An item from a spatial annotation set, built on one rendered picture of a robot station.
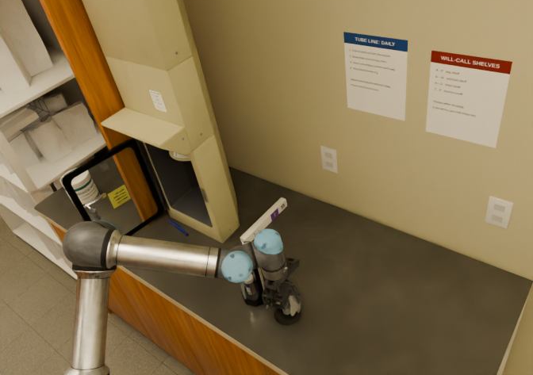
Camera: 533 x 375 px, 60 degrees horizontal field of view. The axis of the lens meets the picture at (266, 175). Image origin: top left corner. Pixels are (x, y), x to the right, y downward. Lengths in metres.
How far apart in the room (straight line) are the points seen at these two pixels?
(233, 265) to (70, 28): 0.96
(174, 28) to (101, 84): 0.44
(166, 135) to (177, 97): 0.13
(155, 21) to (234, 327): 1.00
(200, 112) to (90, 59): 0.43
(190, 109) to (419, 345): 1.03
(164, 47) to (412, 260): 1.11
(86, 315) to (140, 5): 0.85
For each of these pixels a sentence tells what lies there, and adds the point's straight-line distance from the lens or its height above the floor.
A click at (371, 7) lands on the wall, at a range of 1.43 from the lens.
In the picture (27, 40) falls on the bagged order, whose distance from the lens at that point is 2.74.
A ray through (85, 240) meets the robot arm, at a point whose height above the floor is 1.54.
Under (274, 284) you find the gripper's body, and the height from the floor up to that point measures 1.21.
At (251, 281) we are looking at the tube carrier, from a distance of 1.56.
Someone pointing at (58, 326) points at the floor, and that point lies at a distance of 3.25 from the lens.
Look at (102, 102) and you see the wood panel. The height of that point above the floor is 1.54.
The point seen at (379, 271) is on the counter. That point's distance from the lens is 1.71.
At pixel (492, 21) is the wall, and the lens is 1.33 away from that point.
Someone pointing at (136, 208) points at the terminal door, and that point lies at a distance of 1.94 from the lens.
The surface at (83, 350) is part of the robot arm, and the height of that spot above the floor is 1.26.
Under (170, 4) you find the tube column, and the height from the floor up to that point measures 1.88.
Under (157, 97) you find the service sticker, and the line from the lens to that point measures 1.55.
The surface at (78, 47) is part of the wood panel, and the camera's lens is 1.70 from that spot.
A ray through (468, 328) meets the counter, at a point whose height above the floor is 0.94.
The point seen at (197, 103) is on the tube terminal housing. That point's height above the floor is 1.56.
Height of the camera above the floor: 2.28
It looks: 39 degrees down
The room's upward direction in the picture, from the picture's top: 12 degrees counter-clockwise
